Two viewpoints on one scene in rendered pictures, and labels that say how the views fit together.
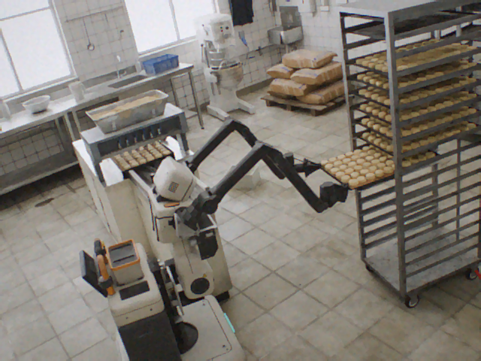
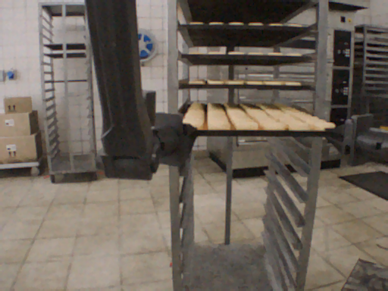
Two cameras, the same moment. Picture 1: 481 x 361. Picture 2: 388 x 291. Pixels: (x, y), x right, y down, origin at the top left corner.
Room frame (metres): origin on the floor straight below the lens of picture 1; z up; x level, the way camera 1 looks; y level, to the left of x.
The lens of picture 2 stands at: (2.41, 0.18, 1.08)
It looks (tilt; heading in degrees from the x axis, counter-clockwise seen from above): 12 degrees down; 287
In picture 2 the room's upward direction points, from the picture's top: straight up
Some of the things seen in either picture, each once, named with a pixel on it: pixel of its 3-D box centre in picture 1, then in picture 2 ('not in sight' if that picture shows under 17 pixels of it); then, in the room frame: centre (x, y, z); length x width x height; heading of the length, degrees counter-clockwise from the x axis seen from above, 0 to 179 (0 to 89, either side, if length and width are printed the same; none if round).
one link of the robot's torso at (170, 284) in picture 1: (186, 278); not in sight; (2.28, 0.42, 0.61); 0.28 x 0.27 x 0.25; 15
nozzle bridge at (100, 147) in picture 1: (137, 143); not in sight; (3.50, 0.71, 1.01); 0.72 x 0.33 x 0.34; 113
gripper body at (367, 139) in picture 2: (336, 195); (371, 142); (2.24, -0.46, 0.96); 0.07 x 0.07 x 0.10; 45
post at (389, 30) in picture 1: (398, 172); (318, 113); (2.32, -0.82, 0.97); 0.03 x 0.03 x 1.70; 15
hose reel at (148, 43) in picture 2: not in sight; (140, 74); (4.16, -3.24, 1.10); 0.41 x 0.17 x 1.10; 31
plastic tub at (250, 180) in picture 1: (243, 177); not in sight; (4.53, 0.00, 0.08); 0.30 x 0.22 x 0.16; 65
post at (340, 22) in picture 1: (353, 147); (173, 111); (2.76, -0.70, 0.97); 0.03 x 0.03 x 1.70; 15
